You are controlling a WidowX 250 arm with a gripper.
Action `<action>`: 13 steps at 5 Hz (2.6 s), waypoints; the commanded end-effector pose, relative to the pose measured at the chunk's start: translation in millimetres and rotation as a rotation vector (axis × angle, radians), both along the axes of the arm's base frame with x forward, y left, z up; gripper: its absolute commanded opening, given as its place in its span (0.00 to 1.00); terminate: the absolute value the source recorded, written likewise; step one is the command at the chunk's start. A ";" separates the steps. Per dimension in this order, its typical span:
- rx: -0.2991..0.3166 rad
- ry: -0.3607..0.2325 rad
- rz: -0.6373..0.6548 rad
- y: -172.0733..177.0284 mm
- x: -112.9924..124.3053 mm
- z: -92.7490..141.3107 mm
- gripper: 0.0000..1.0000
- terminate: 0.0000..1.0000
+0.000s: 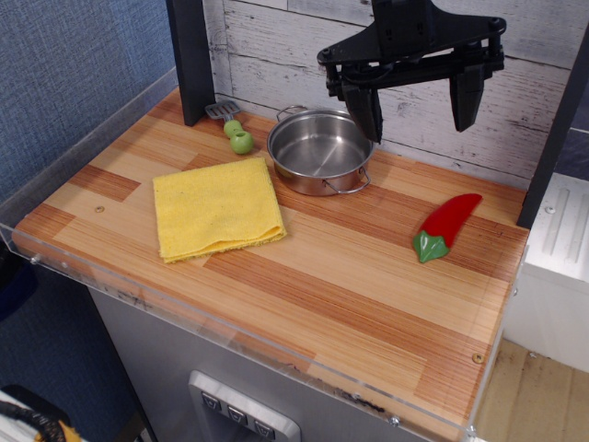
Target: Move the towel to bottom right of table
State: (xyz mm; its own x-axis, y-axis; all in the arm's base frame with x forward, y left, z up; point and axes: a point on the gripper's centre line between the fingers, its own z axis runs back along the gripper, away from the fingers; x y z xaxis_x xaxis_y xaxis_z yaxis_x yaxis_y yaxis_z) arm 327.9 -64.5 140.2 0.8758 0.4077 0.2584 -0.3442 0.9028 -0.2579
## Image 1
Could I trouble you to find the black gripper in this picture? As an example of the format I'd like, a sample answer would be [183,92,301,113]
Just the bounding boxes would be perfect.
[318,1,505,143]

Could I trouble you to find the silver toy cabinet front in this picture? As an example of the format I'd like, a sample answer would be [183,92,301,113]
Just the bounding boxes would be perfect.
[90,290,420,441]

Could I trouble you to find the stainless steel pot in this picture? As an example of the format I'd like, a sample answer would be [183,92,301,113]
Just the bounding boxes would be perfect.
[267,105,375,196]

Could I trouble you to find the clear acrylic table guard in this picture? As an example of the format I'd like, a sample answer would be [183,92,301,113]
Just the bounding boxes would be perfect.
[5,91,527,441]

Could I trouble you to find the dark vertical post right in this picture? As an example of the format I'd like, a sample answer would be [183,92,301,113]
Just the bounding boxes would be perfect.
[516,29,588,229]

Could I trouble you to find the green handled toy spatula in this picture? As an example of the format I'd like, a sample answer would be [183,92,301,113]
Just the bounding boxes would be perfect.
[205,100,254,155]

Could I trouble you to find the white side shelf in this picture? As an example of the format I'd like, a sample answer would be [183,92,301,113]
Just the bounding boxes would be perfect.
[503,173,588,372]

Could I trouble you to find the silver button panel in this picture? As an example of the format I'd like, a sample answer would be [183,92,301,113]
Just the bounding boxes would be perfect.
[188,370,302,441]

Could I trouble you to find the red toy chili pepper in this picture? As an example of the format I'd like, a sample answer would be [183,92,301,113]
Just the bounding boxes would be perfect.
[412,193,482,263]

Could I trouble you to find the yellow black object corner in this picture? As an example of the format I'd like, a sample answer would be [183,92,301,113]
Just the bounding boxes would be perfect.
[1,385,84,441]

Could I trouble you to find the dark vertical post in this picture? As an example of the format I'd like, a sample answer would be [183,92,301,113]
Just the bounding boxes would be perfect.
[166,0,215,126]
[516,29,588,229]

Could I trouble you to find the yellow cloth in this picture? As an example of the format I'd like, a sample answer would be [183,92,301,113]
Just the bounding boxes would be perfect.
[153,157,286,263]

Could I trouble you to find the dark vertical post left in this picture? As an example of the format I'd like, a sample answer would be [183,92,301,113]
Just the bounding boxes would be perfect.
[166,0,215,126]

